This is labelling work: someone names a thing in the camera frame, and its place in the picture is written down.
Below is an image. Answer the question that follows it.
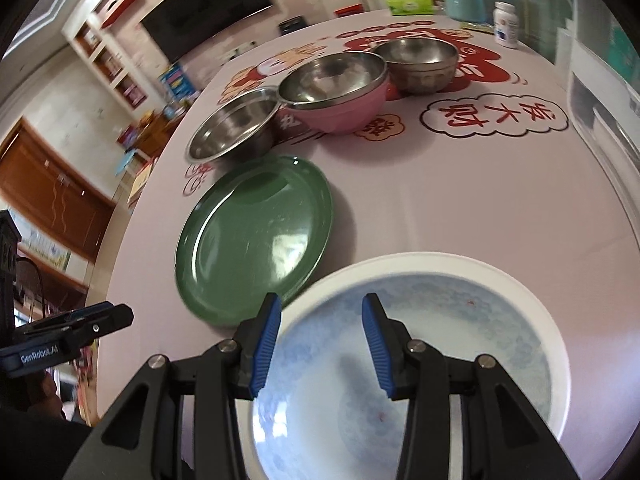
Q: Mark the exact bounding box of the green tissue box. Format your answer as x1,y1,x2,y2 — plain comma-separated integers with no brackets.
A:
386,0,435,16

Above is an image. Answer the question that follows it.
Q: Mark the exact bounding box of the plain steel bowl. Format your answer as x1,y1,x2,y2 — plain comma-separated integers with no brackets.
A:
186,87,281,163

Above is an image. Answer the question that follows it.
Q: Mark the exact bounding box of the white pill bottle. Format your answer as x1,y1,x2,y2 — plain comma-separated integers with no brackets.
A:
493,1,521,49

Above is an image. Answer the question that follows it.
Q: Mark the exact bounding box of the black television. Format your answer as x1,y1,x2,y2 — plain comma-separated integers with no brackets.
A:
140,0,273,61

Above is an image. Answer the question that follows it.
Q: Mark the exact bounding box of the black cable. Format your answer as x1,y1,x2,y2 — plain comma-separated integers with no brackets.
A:
15,255,51,318

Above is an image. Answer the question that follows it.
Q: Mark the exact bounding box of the white alcove shelf unit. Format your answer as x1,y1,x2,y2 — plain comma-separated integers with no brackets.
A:
62,15,151,111

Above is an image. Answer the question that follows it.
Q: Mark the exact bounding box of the white dish cabinet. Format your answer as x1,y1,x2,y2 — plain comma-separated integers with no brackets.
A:
555,0,640,241

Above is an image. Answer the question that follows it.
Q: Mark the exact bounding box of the white plate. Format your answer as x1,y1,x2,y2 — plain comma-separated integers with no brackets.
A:
247,252,572,480

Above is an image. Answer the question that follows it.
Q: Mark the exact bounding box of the pink steel-lined bowl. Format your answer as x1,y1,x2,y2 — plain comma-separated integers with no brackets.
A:
277,51,390,135

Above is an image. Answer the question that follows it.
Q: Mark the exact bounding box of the teal canister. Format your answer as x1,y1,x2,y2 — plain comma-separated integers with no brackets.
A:
444,0,488,23

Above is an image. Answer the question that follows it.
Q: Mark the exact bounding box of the green plate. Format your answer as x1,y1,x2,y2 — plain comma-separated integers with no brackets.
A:
175,155,334,328

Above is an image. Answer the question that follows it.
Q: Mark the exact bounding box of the blue printed sign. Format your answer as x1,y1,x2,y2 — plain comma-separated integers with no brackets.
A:
159,62,197,101

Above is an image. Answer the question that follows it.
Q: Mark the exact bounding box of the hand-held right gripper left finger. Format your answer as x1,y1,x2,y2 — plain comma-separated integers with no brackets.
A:
60,292,282,480

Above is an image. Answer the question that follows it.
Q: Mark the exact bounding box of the blue patterned plate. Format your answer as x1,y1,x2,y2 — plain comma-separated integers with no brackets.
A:
252,274,553,480

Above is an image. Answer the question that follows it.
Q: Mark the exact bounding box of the patterned steel bowl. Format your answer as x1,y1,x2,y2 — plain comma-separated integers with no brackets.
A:
372,37,459,94

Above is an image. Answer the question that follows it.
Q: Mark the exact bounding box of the red wall shelf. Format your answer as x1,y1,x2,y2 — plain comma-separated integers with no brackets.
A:
100,0,146,28

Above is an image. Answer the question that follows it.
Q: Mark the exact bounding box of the brown wooden door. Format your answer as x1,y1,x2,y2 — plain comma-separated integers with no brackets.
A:
0,117,118,261

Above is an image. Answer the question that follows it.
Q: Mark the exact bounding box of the light blue stool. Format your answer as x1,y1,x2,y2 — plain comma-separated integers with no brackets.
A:
115,150,146,176

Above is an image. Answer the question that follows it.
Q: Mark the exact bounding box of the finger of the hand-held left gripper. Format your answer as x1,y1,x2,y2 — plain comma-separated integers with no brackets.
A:
65,304,135,347
15,301,116,335

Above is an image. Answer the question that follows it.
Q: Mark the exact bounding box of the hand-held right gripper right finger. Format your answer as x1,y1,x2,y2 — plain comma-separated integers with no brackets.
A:
361,292,581,480

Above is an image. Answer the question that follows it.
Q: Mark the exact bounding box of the wooden television cabinet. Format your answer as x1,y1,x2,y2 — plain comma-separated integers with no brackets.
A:
132,105,186,158

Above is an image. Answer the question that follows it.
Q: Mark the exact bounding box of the person's left hand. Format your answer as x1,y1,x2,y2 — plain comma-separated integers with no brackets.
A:
25,369,66,422

